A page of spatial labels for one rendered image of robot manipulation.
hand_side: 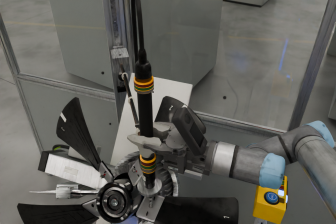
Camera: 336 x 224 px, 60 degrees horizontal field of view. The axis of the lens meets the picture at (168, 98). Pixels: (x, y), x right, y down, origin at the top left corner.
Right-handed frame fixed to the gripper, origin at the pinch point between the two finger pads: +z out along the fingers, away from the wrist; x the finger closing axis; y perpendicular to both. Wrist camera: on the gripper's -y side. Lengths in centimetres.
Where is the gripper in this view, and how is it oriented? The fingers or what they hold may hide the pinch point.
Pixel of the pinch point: (135, 130)
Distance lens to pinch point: 73.6
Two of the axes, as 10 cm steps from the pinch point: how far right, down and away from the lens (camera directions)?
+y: 0.0, 8.2, 5.8
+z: -9.4, -2.0, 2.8
